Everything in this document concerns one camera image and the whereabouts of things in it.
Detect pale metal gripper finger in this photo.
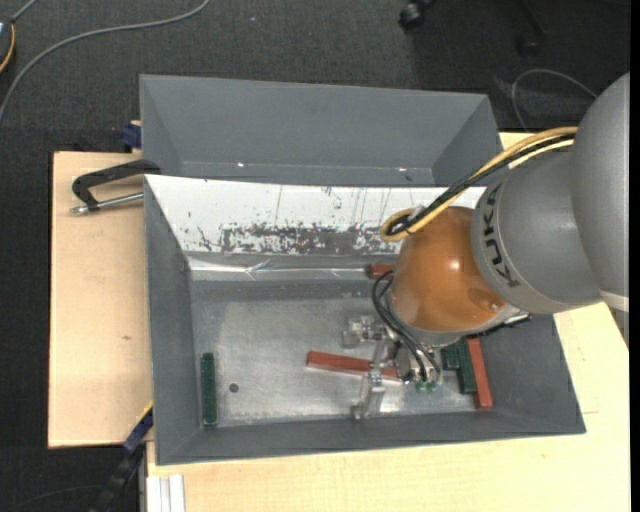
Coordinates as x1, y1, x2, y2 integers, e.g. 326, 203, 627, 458
350, 371, 387, 421
342, 315, 396, 349

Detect grey metal bin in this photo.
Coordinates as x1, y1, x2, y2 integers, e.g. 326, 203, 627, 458
138, 73, 587, 466

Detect pale flat board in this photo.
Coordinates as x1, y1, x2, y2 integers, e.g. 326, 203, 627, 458
47, 151, 156, 450

